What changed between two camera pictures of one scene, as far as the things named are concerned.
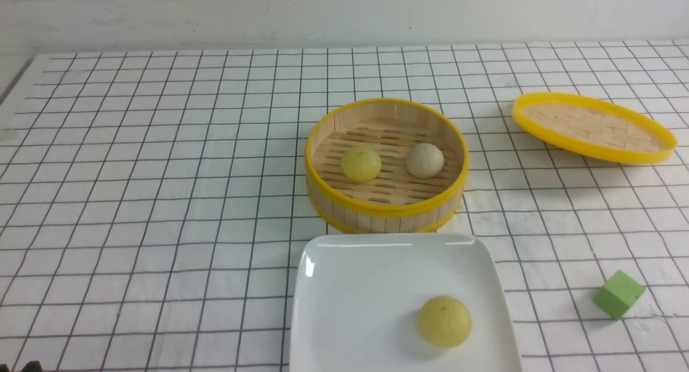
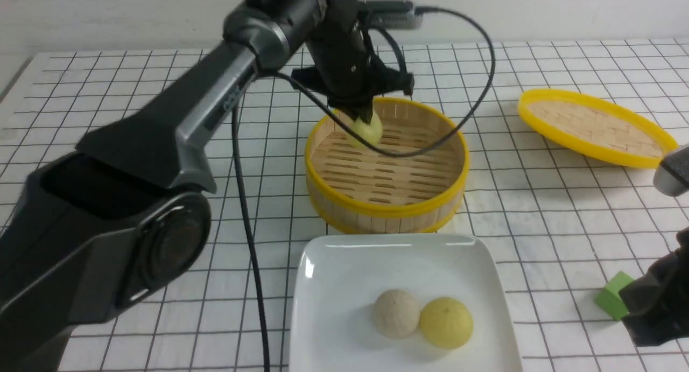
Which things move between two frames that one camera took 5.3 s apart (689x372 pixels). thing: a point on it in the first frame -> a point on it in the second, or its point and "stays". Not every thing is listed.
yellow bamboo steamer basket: (396, 202) stays
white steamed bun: (424, 160) -> (396, 314)
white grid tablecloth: (154, 204) stays
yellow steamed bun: (360, 164) -> (373, 131)
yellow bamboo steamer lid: (593, 128) stays
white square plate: (357, 299) stays
